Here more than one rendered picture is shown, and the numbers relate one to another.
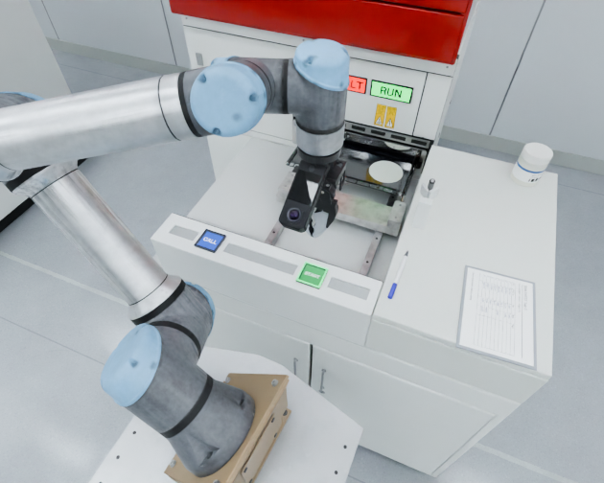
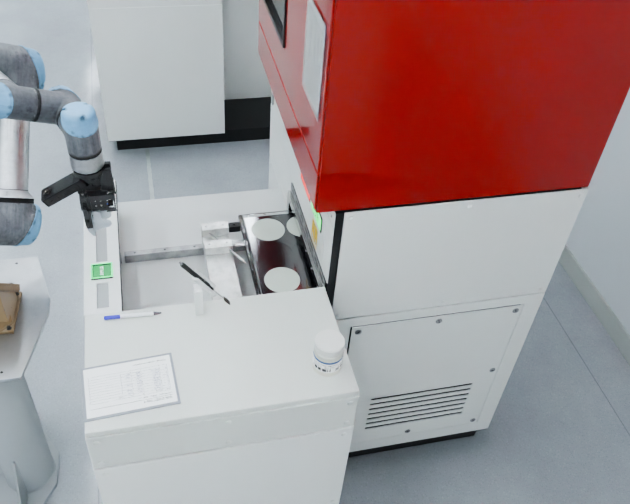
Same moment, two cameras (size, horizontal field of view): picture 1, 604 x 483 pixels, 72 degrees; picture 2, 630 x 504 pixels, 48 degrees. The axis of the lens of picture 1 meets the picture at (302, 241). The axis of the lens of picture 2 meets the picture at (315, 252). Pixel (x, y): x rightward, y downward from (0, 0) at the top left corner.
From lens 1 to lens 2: 152 cm
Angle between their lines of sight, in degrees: 35
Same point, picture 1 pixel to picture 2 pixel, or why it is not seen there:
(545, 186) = (328, 384)
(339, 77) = (70, 127)
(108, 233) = (7, 142)
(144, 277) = (4, 178)
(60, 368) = (75, 265)
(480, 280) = (159, 366)
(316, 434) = (3, 353)
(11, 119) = not seen: outside the picture
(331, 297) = (87, 289)
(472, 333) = (97, 375)
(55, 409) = not seen: hidden behind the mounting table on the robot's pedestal
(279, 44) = not seen: hidden behind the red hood
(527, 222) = (259, 382)
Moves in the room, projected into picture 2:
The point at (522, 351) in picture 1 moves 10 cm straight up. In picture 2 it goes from (98, 409) to (91, 382)
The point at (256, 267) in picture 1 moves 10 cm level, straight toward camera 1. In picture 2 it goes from (90, 241) to (58, 258)
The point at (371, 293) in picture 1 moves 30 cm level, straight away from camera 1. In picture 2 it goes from (105, 309) to (221, 286)
